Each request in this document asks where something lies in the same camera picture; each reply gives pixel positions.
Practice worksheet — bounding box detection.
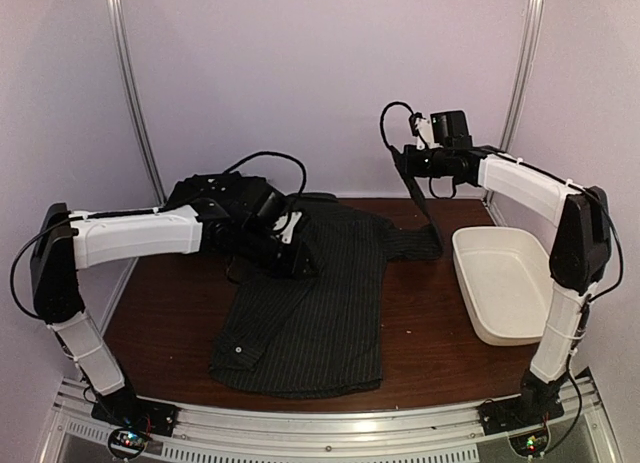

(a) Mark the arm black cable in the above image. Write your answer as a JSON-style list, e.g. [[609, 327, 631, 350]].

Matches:
[[9, 150, 307, 324], [379, 101, 421, 152]]

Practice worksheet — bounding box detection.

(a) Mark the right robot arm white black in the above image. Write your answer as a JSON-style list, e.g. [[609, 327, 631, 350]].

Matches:
[[388, 110, 620, 425]]

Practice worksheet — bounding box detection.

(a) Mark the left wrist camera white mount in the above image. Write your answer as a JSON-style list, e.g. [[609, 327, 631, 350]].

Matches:
[[273, 211, 303, 245]]

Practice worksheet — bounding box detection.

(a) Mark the left aluminium corner post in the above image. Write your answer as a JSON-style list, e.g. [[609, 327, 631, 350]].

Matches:
[[106, 0, 166, 204]]

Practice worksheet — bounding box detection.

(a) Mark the aluminium front rail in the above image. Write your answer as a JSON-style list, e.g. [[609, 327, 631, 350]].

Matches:
[[47, 377, 619, 463]]

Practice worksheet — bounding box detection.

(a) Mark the dark pinstriped long sleeve shirt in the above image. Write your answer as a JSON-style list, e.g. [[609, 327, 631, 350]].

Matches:
[[209, 192, 444, 399]]

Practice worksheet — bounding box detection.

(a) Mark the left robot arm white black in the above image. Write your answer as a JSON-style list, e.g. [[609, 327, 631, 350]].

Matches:
[[27, 180, 318, 427]]

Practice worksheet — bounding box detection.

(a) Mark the right aluminium corner post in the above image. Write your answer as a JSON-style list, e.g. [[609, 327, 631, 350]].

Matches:
[[482, 0, 546, 207]]

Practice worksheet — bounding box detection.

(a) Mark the white plastic basin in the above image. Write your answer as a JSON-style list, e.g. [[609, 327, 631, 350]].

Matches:
[[452, 226, 552, 347]]

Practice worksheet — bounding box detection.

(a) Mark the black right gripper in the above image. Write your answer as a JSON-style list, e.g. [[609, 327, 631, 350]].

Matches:
[[397, 144, 451, 177]]

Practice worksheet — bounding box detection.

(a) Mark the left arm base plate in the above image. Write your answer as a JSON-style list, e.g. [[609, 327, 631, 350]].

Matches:
[[91, 394, 178, 437]]

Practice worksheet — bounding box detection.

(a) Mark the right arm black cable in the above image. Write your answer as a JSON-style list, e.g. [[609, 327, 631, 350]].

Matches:
[[379, 101, 421, 152]]

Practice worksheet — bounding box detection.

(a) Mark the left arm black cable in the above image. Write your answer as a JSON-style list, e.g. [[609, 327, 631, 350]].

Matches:
[[9, 150, 307, 324]]

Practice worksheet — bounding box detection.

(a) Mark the aluminium corner post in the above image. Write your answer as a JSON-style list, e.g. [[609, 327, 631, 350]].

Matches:
[[482, 0, 546, 207], [106, 0, 166, 204]]

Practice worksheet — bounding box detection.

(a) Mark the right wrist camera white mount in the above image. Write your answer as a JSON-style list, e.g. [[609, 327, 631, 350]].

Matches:
[[409, 112, 435, 150]]

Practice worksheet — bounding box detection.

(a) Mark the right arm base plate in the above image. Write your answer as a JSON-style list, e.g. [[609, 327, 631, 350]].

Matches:
[[477, 396, 564, 436]]

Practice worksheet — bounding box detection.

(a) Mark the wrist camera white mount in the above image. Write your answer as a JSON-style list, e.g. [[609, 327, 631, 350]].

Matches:
[[409, 112, 435, 150], [273, 211, 303, 245]]

